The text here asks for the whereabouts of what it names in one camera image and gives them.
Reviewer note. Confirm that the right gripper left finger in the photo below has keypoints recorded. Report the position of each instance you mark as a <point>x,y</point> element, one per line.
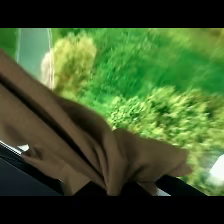
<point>89,191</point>

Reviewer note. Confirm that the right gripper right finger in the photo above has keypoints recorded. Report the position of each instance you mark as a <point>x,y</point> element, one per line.
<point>133,190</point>

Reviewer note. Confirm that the brown shirt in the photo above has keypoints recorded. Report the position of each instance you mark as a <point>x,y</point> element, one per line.
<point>66,133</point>

